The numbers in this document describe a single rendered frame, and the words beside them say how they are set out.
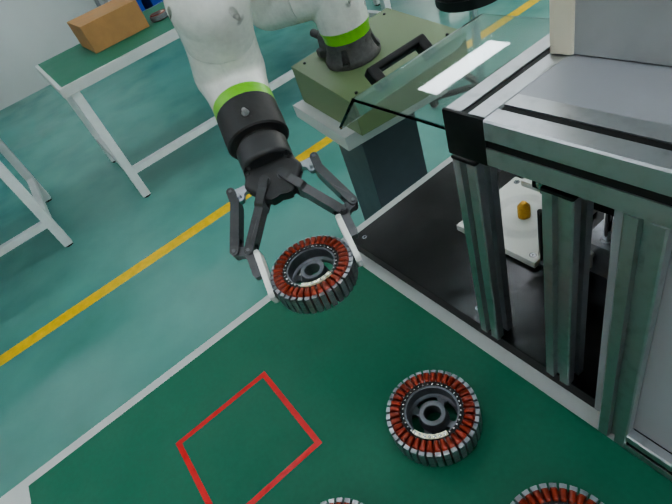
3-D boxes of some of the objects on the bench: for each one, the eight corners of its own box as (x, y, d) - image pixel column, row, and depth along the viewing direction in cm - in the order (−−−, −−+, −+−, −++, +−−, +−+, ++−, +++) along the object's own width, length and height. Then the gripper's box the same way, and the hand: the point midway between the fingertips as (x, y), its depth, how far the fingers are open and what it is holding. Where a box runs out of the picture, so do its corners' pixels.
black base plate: (352, 247, 89) (349, 238, 87) (569, 80, 107) (569, 70, 105) (598, 411, 55) (599, 401, 54) (852, 128, 74) (858, 114, 72)
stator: (395, 383, 66) (389, 368, 63) (481, 383, 62) (478, 367, 60) (387, 465, 58) (380, 452, 56) (484, 471, 54) (480, 457, 52)
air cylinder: (579, 266, 68) (580, 238, 64) (611, 236, 70) (614, 207, 66) (615, 283, 64) (618, 254, 61) (647, 250, 66) (652, 220, 63)
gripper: (337, 126, 73) (400, 254, 66) (195, 188, 72) (242, 323, 65) (331, 96, 66) (401, 236, 59) (174, 164, 65) (224, 313, 58)
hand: (312, 269), depth 63 cm, fingers closed on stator, 11 cm apart
